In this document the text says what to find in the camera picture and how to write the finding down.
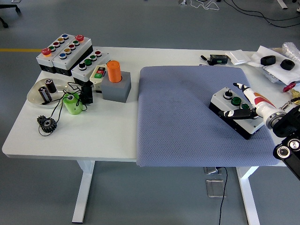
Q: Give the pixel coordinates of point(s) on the white foam sheet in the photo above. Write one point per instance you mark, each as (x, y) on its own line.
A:
(279, 72)

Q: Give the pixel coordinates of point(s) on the four-button control box white black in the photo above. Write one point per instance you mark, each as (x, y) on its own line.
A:
(220, 99)
(78, 73)

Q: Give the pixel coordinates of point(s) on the orange cylinder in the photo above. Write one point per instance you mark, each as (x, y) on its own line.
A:
(114, 71)

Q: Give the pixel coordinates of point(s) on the small black device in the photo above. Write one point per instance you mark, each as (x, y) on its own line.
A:
(86, 93)

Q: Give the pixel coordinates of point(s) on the black cylindrical capacitor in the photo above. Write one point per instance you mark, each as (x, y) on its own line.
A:
(45, 94)
(50, 86)

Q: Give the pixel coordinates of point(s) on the clear bubble wrap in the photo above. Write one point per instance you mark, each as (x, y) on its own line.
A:
(291, 50)

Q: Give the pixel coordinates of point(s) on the beige red-green push switch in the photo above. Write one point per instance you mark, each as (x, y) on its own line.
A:
(98, 72)

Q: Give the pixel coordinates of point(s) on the black metal gear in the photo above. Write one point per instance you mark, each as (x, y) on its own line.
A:
(48, 124)

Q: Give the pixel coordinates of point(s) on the black module green terminal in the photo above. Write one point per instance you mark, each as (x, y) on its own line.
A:
(219, 59)

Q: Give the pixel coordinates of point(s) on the black office chair base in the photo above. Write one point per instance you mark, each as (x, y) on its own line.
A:
(7, 7)

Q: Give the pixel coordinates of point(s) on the grey-blue textured mat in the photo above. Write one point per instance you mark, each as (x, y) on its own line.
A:
(175, 117)

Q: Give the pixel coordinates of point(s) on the brass valve fitting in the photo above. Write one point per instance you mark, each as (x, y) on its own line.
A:
(295, 95)

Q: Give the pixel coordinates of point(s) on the metal floor socket plate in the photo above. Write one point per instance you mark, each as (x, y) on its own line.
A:
(215, 188)
(211, 170)

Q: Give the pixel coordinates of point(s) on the white table leg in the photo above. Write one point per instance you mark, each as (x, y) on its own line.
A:
(249, 197)
(83, 192)

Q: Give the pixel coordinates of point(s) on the grey cube block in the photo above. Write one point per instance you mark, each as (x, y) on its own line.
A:
(116, 91)

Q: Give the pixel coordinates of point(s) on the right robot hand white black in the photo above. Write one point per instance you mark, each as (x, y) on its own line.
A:
(260, 103)

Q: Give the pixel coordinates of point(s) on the clear plastic bag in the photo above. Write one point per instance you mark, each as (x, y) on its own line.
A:
(270, 75)

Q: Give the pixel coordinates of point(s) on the black plug connector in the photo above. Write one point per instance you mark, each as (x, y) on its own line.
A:
(204, 57)

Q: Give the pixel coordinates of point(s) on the green plastic cylinder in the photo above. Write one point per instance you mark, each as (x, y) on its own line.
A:
(72, 105)

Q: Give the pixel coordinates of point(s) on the five-button control box red mushroom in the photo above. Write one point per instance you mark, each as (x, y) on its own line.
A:
(44, 60)
(70, 56)

